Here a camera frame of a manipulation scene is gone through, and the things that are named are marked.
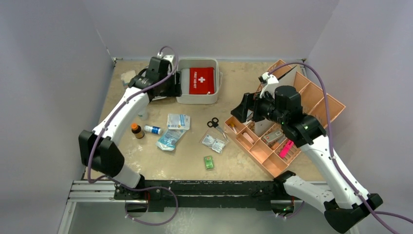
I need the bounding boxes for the yellow white marker pen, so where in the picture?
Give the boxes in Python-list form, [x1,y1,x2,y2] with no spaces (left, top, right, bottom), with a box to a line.
[230,123,237,133]

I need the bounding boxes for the pink eraser block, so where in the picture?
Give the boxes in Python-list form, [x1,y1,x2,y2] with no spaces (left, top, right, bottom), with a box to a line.
[243,132,254,145]

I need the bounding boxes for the black handled scissors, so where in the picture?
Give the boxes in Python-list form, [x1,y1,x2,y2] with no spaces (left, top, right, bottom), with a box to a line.
[207,117,228,141]

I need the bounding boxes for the peach plastic desk organizer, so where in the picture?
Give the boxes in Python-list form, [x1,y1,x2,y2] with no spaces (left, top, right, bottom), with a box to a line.
[225,60,345,177]

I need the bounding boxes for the blue clear wipes packet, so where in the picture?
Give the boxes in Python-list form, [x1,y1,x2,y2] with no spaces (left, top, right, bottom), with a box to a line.
[155,129,186,151]

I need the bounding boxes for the white sponge pad stack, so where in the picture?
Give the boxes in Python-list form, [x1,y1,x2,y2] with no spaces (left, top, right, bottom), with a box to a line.
[120,70,136,88]

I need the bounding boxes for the grey medicine case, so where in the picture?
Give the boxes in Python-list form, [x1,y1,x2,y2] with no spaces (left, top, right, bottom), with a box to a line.
[175,58,223,104]

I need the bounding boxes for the small green box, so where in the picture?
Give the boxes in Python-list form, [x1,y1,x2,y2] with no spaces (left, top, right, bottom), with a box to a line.
[204,156,215,170]

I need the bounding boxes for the pink sticky note block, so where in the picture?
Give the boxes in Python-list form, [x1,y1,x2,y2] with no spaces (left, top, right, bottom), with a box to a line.
[279,140,294,158]

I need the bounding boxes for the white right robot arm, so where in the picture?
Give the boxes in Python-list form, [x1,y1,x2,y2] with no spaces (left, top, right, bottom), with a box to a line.
[251,86,383,234]

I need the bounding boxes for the clear bag of sachets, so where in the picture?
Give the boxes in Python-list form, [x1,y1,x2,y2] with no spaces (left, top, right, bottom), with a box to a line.
[199,128,229,154]

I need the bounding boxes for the white blue mask packet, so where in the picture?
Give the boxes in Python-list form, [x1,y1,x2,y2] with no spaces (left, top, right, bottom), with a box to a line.
[167,114,191,131]

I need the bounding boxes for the red white card box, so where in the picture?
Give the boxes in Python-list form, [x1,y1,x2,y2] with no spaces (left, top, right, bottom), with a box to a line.
[262,130,283,144]

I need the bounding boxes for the red fabric pouch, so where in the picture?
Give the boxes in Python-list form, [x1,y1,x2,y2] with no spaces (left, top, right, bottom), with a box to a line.
[189,67,215,95]

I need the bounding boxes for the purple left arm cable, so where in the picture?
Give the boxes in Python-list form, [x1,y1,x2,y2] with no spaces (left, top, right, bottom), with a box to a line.
[87,45,179,227]

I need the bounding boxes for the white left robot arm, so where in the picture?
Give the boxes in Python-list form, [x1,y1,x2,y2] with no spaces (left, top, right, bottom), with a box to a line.
[92,70,259,199]

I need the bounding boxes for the brown bottle orange cap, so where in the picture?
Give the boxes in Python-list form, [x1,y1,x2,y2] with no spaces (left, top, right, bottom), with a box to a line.
[131,123,145,139]

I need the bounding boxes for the white bottle blue label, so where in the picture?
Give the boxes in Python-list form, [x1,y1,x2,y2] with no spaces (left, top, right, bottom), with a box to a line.
[143,125,163,135]

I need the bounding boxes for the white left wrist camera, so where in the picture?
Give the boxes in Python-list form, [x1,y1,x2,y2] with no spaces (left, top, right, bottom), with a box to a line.
[157,52,176,67]

